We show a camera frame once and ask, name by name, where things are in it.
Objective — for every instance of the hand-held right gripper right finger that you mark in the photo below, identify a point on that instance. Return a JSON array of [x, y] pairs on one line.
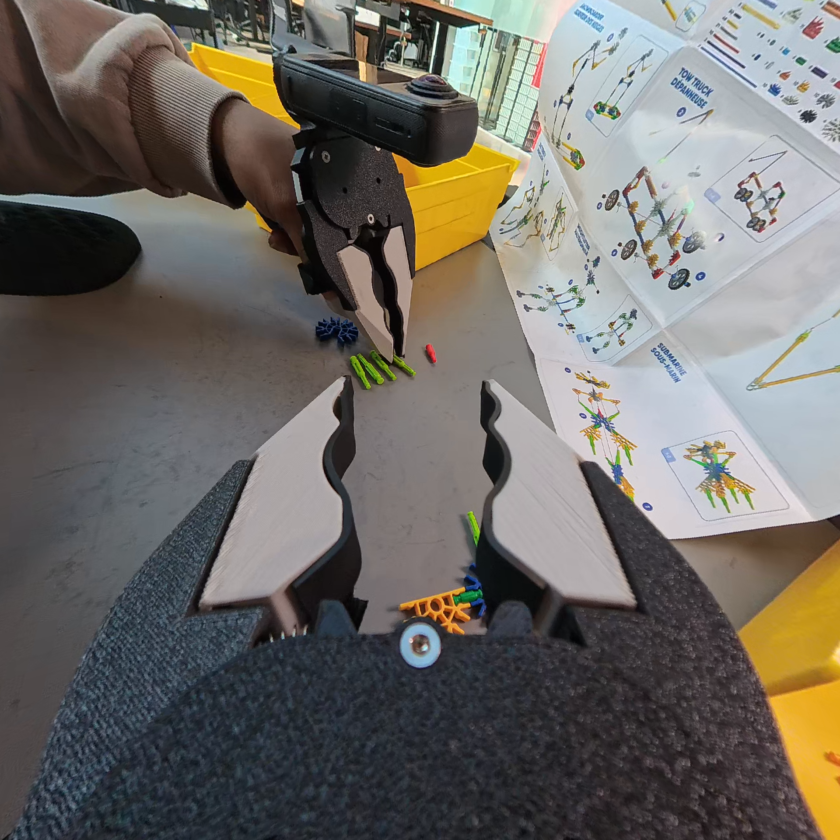
[[558, 525]]

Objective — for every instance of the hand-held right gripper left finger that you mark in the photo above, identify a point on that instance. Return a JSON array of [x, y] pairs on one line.
[[282, 525]]

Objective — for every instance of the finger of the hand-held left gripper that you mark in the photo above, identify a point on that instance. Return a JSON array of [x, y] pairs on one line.
[[400, 269], [361, 282]]

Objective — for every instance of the yellow plastic bin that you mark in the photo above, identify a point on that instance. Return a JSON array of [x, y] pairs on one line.
[[459, 197], [800, 656]]

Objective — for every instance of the dark green short rod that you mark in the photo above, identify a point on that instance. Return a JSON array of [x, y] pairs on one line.
[[468, 597]]

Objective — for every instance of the orange fan connector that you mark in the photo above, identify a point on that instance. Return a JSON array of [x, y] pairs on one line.
[[433, 610]]

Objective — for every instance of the grey desk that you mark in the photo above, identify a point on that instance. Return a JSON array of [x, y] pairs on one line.
[[164, 394]]

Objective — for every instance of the person's left hand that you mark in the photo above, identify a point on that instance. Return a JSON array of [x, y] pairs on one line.
[[262, 170]]

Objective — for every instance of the black chair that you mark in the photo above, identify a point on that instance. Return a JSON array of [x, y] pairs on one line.
[[328, 26]]

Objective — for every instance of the white small drawer cabinet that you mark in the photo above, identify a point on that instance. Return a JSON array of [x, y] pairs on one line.
[[505, 85]]

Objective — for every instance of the brown top table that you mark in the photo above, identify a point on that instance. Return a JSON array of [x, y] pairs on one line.
[[453, 14]]

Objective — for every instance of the printed instruction sheet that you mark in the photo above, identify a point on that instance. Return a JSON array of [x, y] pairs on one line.
[[722, 295]]

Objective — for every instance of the black rounded object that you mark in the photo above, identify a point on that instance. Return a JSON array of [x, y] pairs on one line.
[[59, 249]]

